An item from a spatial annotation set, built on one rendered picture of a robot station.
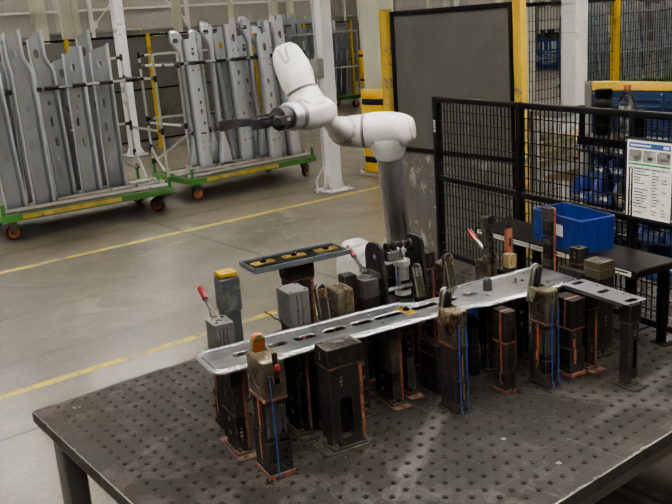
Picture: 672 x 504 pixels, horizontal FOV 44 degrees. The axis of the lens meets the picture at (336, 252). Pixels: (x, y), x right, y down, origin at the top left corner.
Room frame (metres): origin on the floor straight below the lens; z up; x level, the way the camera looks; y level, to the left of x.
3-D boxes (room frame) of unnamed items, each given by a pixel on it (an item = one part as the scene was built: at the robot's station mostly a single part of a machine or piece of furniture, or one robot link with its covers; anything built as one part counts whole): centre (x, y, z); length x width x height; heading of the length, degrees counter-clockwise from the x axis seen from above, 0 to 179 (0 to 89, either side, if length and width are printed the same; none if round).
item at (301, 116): (2.63, 0.11, 1.66); 0.09 x 0.06 x 0.09; 49
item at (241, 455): (2.30, 0.34, 0.84); 0.18 x 0.06 x 0.29; 28
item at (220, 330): (2.47, 0.38, 0.88); 0.11 x 0.10 x 0.36; 28
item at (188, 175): (10.71, 1.23, 0.88); 1.91 x 1.01 x 1.76; 129
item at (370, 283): (2.76, -0.10, 0.89); 0.13 x 0.11 x 0.38; 28
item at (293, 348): (2.58, -0.20, 1.00); 1.38 x 0.22 x 0.02; 118
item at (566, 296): (2.68, -0.78, 0.84); 0.11 x 0.10 x 0.28; 28
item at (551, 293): (2.61, -0.67, 0.87); 0.12 x 0.09 x 0.35; 28
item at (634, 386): (2.55, -0.94, 0.84); 0.11 x 0.06 x 0.29; 28
